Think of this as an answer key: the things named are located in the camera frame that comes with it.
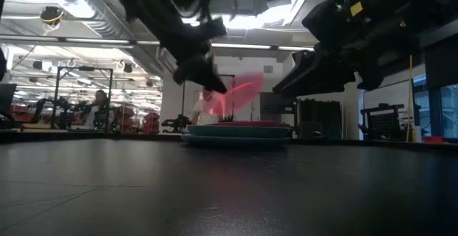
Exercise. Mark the black cabinet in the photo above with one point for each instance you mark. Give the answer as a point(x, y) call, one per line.
point(320, 119)

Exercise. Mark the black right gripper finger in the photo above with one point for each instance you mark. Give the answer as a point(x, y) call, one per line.
point(315, 82)
point(304, 59)

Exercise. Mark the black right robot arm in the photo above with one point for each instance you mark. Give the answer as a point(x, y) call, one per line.
point(436, 3)

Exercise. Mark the person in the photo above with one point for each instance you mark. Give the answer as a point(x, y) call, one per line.
point(200, 112)
point(97, 111)

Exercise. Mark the small clear red plate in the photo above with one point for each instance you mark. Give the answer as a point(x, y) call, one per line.
point(239, 93)

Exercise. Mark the black table mat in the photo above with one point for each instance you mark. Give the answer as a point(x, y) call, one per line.
point(229, 186)

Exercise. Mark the dark monitor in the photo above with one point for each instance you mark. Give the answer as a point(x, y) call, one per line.
point(7, 102)

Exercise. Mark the white cylinder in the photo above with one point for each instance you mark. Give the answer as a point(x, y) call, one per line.
point(416, 134)

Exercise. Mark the large teal plastic plate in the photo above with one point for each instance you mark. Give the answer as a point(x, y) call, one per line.
point(238, 131)

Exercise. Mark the red box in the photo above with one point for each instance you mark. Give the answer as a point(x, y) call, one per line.
point(433, 139)

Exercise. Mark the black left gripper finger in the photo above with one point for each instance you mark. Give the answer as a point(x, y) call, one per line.
point(184, 73)
point(211, 78)

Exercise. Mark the black equipment cart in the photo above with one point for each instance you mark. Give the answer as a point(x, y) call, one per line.
point(383, 121)

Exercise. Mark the pink plastic plate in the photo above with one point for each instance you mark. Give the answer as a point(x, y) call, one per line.
point(247, 123)

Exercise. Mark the black background robot arm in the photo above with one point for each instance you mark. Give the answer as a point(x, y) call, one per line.
point(177, 123)
point(53, 111)

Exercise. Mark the black ceiling camera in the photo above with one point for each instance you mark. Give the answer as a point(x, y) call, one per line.
point(51, 15)

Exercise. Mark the black metal rig frame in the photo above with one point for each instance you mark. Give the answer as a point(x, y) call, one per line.
point(84, 96)

